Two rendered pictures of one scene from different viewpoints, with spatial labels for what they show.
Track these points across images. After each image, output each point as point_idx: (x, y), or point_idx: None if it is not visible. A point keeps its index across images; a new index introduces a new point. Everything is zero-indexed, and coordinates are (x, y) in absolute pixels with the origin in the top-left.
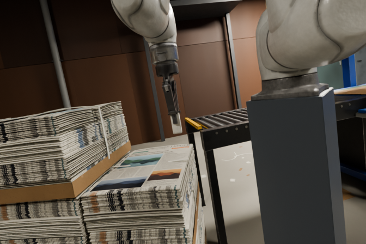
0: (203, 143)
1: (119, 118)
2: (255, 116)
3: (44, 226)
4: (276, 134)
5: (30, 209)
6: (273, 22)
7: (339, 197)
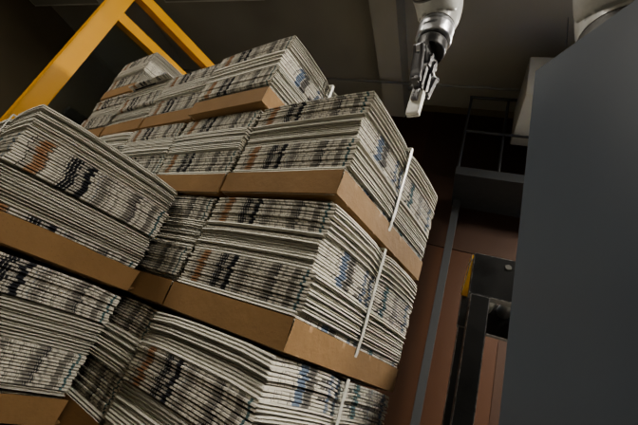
0: (472, 275)
1: None
2: (544, 82)
3: (213, 138)
4: (572, 85)
5: (215, 123)
6: None
7: None
